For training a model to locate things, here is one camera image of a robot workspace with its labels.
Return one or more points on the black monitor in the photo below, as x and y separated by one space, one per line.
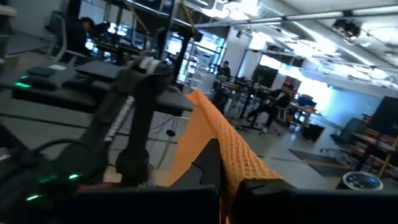
387 115

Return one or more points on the black desk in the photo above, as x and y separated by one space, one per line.
62 99

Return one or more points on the grey office chair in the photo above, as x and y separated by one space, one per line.
59 40

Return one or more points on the person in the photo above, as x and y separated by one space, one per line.
224 70
77 37
273 105

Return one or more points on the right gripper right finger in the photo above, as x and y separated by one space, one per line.
326 208

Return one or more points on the black tower fan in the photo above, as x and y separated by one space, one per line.
357 180

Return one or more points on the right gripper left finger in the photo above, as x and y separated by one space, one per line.
155 205

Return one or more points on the black waste bin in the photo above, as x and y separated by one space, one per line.
312 132

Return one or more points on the dark office chair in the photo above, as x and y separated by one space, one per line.
345 133

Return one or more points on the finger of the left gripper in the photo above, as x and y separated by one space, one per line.
138 130

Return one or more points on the black floor mat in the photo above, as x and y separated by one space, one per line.
320 161

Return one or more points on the orange elastic bandage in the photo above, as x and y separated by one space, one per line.
230 149

